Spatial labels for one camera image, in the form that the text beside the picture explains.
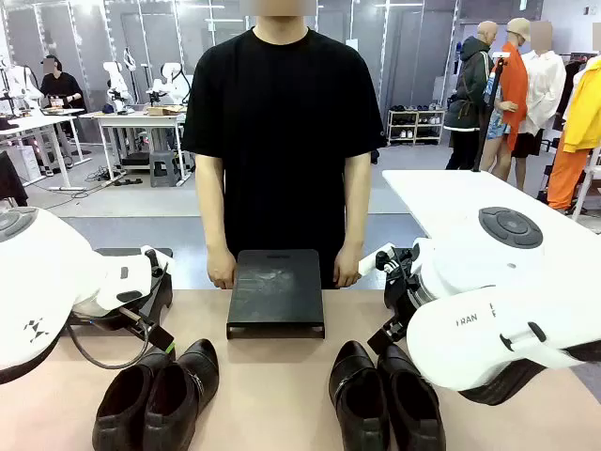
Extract black braided cable sleeve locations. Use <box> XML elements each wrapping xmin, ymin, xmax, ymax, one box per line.
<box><xmin>457</xmin><ymin>341</ymin><xmax>601</xmax><ymax>407</ymax></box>
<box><xmin>0</xmin><ymin>350</ymin><xmax>62</xmax><ymax>387</ymax></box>

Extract person's left hand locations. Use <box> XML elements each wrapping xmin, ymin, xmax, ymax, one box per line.
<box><xmin>333</xmin><ymin>246</ymin><xmax>365</xmax><ymax>289</ymax></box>

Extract person's left forearm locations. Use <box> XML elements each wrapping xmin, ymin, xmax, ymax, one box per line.
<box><xmin>344</xmin><ymin>149</ymin><xmax>375</xmax><ymax>258</ymax></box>

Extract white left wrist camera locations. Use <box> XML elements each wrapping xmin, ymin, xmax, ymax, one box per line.
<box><xmin>96</xmin><ymin>243</ymin><xmax>176</xmax><ymax>317</ymax></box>

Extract grey plastic stool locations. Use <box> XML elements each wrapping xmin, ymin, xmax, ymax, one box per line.
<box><xmin>148</xmin><ymin>150</ymin><xmax>182</xmax><ymax>189</ymax></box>

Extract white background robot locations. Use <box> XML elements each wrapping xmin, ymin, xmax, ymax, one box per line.
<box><xmin>0</xmin><ymin>58</ymin><xmax>46</xmax><ymax>115</ymax></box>
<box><xmin>146</xmin><ymin>46</ymin><xmax>194</xmax><ymax>107</ymax></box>
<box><xmin>102</xmin><ymin>60</ymin><xmax>136</xmax><ymax>116</ymax></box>

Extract person's right hand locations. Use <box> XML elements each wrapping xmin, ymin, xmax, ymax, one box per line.
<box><xmin>207</xmin><ymin>250</ymin><xmax>238</xmax><ymax>290</ymax></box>

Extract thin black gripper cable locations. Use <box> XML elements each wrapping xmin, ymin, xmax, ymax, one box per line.
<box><xmin>64</xmin><ymin>323</ymin><xmax>160</xmax><ymax>371</ymax></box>

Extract black braided left cable sleeve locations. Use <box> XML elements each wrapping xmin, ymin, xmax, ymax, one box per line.
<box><xmin>0</xmin><ymin>350</ymin><xmax>62</xmax><ymax>387</ymax></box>

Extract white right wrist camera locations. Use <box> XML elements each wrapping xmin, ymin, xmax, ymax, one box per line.
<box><xmin>358</xmin><ymin>242</ymin><xmax>398</xmax><ymax>278</ymax></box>

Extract black scuffed shoe stand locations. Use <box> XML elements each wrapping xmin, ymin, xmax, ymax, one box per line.
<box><xmin>225</xmin><ymin>249</ymin><xmax>326</xmax><ymax>340</ymax></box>

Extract mannequin in orange top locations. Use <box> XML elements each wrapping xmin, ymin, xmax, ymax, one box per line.
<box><xmin>478</xmin><ymin>17</ymin><xmax>532</xmax><ymax>182</ymax></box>

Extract seated person in black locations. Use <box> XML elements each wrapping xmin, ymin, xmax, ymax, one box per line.
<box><xmin>39</xmin><ymin>54</ymin><xmax>88</xmax><ymax>115</ymax></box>

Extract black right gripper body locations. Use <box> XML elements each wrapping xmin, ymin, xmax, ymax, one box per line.
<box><xmin>386</xmin><ymin>246</ymin><xmax>424</xmax><ymax>340</ymax></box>

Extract black braided right cable sleeve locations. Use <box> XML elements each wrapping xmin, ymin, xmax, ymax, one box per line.
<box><xmin>457</xmin><ymin>341</ymin><xmax>601</xmax><ymax>407</ymax></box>

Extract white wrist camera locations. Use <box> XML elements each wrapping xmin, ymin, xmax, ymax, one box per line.
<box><xmin>358</xmin><ymin>242</ymin><xmax>398</xmax><ymax>278</ymax></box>
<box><xmin>96</xmin><ymin>243</ymin><xmax>176</xmax><ymax>317</ymax></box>

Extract black textured leather shoe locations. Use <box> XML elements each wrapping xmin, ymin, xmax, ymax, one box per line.
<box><xmin>142</xmin><ymin>338</ymin><xmax>221</xmax><ymax>451</ymax></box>
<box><xmin>92</xmin><ymin>350</ymin><xmax>164</xmax><ymax>451</ymax></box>

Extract mannequin in dark jacket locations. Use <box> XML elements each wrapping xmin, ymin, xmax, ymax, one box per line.
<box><xmin>443</xmin><ymin>21</ymin><xmax>495</xmax><ymax>171</ymax></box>

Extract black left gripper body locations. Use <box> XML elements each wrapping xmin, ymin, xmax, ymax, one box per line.
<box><xmin>69</xmin><ymin>306</ymin><xmax>160</xmax><ymax>341</ymax></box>

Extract person torso black t-shirt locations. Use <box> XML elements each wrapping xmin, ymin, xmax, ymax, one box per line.
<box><xmin>181</xmin><ymin>25</ymin><xmax>387</xmax><ymax>290</ymax></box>

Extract white shoe rack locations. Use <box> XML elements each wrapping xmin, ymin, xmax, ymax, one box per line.
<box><xmin>387</xmin><ymin>108</ymin><xmax>446</xmax><ymax>147</ymax></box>

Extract person's right forearm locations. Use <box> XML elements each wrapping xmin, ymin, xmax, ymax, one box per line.
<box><xmin>194</xmin><ymin>152</ymin><xmax>236</xmax><ymax>264</ymax></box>

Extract white workbench with box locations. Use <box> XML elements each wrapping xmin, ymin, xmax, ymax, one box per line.
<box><xmin>78</xmin><ymin>110</ymin><xmax>194</xmax><ymax>188</ymax></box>

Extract black smooth leather shoe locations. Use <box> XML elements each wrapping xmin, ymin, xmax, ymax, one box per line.
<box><xmin>328</xmin><ymin>340</ymin><xmax>392</xmax><ymax>451</ymax></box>
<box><xmin>378</xmin><ymin>344</ymin><xmax>447</xmax><ymax>451</ymax></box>

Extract black hanging garment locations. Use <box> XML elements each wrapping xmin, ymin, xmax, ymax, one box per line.
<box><xmin>0</xmin><ymin>150</ymin><xmax>29</xmax><ymax>209</ymax></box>

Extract mannequin yellow top orange trousers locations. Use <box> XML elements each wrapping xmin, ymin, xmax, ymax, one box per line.
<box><xmin>547</xmin><ymin>55</ymin><xmax>601</xmax><ymax>213</ymax></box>

